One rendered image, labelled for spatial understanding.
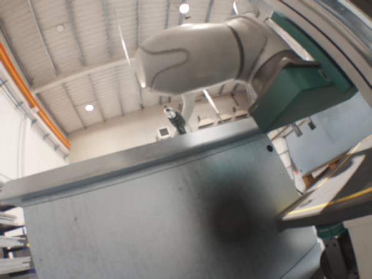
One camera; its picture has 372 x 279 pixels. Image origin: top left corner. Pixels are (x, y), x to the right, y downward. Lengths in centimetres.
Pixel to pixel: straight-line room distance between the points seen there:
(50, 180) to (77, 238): 16
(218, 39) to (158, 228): 46
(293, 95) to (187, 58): 21
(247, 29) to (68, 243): 68
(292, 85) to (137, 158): 39
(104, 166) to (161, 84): 25
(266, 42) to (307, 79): 13
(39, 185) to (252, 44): 62
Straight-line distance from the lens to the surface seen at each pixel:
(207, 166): 54
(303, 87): 34
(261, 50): 43
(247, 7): 121
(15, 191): 58
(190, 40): 36
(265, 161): 65
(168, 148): 49
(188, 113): 107
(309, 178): 296
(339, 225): 47
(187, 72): 35
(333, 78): 47
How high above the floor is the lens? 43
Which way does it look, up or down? 22 degrees up
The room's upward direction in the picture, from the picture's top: 24 degrees counter-clockwise
